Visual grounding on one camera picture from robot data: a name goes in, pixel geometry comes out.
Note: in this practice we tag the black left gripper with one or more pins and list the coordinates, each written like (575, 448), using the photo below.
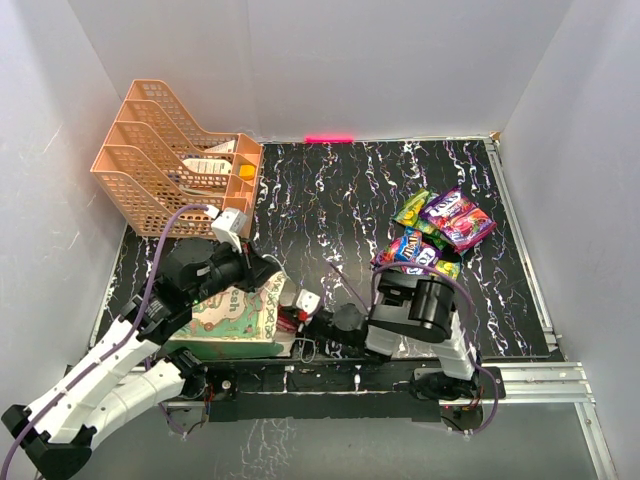
(256, 270)

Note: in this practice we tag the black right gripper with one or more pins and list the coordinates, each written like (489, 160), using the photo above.
(308, 327)

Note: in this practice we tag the red snack packet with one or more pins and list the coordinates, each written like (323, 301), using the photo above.
(287, 320)

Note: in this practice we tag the green paper gift bag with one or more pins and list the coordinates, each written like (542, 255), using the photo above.
(239, 325)

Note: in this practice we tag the red candy bag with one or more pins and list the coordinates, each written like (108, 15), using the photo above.
(428, 256)

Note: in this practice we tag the blue M&M's candy bag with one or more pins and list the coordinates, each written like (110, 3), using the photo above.
(406, 247)

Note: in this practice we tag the green spring tea candy bag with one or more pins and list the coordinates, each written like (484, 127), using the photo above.
(409, 214)

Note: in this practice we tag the green Fox's candy bag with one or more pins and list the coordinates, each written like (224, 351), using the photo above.
(441, 241)

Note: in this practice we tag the purple Fox's berries candy bag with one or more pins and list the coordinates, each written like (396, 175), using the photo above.
(460, 220)

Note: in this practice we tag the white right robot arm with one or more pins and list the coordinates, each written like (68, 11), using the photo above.
(418, 307)

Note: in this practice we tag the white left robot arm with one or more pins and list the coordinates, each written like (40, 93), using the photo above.
(59, 430)

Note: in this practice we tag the yellow small block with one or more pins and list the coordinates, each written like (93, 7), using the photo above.
(247, 172)

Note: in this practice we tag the white labelled packet in organizer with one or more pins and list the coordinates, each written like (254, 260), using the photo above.
(208, 166)

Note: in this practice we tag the pink tape strip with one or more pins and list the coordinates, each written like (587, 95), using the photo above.
(331, 139)

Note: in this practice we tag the orange plastic file organizer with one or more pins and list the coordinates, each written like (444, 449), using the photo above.
(140, 164)

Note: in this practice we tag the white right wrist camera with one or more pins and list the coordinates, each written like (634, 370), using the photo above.
(308, 303)

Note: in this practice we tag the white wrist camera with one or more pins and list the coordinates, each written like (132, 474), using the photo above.
(227, 225)
(308, 303)

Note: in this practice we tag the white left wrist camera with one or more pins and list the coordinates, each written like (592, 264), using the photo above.
(227, 225)

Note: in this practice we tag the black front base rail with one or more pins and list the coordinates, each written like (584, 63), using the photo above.
(322, 389)

